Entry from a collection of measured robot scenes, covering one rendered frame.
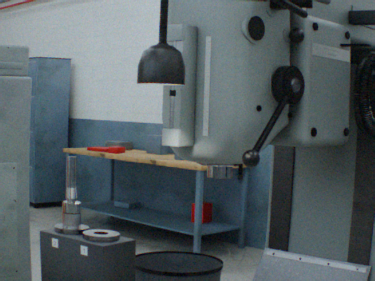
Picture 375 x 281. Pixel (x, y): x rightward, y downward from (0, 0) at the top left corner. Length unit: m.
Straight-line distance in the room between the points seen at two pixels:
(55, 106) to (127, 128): 1.18
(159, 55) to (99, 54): 7.44
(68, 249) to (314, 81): 0.70
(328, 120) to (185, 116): 0.32
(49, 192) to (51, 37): 2.31
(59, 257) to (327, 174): 0.67
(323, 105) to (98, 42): 7.27
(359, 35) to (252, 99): 0.41
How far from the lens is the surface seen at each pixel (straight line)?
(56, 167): 8.60
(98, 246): 1.46
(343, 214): 1.48
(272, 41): 1.16
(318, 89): 1.24
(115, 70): 8.10
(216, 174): 1.18
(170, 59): 0.95
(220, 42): 1.10
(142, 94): 7.68
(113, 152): 6.95
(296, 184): 1.55
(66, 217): 1.57
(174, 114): 1.10
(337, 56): 1.31
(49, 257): 1.59
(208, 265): 3.44
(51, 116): 8.51
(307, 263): 1.54
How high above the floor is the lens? 1.41
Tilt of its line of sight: 3 degrees down
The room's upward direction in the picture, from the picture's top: 2 degrees clockwise
